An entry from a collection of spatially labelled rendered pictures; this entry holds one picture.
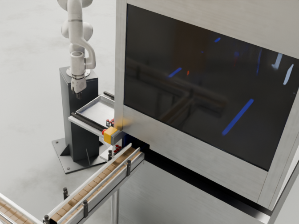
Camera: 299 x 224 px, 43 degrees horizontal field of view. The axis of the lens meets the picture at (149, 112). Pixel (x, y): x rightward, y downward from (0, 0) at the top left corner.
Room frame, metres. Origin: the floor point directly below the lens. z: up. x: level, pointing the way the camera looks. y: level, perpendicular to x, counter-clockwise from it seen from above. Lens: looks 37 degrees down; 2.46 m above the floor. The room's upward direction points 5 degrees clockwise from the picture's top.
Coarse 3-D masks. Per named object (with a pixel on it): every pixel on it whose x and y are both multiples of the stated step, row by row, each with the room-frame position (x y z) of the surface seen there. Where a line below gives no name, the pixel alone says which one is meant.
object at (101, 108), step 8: (104, 96) 2.22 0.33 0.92; (88, 104) 2.11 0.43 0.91; (96, 104) 2.16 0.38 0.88; (104, 104) 2.16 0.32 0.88; (112, 104) 2.17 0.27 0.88; (80, 112) 2.04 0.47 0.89; (88, 112) 2.06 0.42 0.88; (96, 112) 2.06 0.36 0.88; (104, 112) 2.07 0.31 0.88; (112, 112) 2.08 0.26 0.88; (96, 120) 1.98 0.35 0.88; (104, 120) 1.98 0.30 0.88
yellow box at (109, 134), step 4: (108, 128) 1.72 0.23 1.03; (112, 128) 1.73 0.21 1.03; (104, 132) 1.69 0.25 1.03; (108, 132) 1.69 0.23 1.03; (112, 132) 1.69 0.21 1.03; (116, 132) 1.69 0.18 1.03; (104, 136) 1.68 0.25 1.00; (108, 136) 1.67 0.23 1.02; (112, 136) 1.66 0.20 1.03; (104, 140) 1.68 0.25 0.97; (108, 140) 1.67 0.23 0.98; (112, 140) 1.65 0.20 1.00; (112, 144) 1.65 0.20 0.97
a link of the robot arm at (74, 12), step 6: (72, 0) 2.21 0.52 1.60; (78, 0) 2.23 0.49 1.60; (84, 0) 2.32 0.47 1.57; (90, 0) 2.37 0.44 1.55; (72, 6) 2.19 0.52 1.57; (78, 6) 2.20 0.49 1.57; (84, 6) 2.32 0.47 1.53; (72, 12) 2.18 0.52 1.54; (78, 12) 2.19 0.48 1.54; (72, 18) 2.16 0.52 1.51; (78, 18) 2.17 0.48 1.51
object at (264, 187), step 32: (128, 0) 1.73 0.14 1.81; (160, 0) 1.64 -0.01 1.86; (192, 0) 1.56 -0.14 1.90; (224, 0) 1.48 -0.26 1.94; (256, 0) 1.42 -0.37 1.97; (288, 0) 1.36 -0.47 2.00; (224, 32) 1.47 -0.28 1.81; (256, 32) 1.40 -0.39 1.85; (288, 32) 1.34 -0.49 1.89; (128, 128) 1.71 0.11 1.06; (160, 128) 1.60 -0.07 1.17; (288, 128) 1.28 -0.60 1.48; (192, 160) 1.49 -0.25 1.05; (224, 160) 1.40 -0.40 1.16; (288, 160) 1.25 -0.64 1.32; (256, 192) 1.30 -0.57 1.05
